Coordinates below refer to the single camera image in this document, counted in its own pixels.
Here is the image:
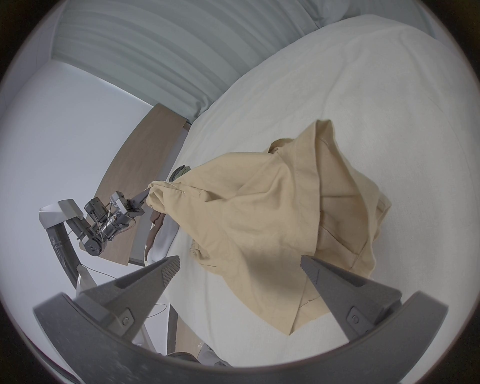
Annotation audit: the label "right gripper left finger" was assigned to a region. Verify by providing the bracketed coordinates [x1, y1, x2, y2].
[77, 255, 182, 338]

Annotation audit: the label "pale green curtain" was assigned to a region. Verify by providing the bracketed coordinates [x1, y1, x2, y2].
[300, 0, 353, 29]
[50, 0, 319, 125]

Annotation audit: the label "brown garment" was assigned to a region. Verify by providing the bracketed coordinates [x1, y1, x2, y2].
[144, 210, 166, 261]

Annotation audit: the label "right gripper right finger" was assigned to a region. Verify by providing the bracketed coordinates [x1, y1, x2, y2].
[300, 255, 404, 344]

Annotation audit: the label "tan shorts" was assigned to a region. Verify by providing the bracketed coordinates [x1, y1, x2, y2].
[145, 119, 392, 336]

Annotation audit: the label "bed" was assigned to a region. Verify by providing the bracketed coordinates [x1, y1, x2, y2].
[92, 13, 479, 370]

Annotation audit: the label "green garment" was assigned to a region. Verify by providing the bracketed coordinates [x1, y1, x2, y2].
[170, 164, 193, 183]

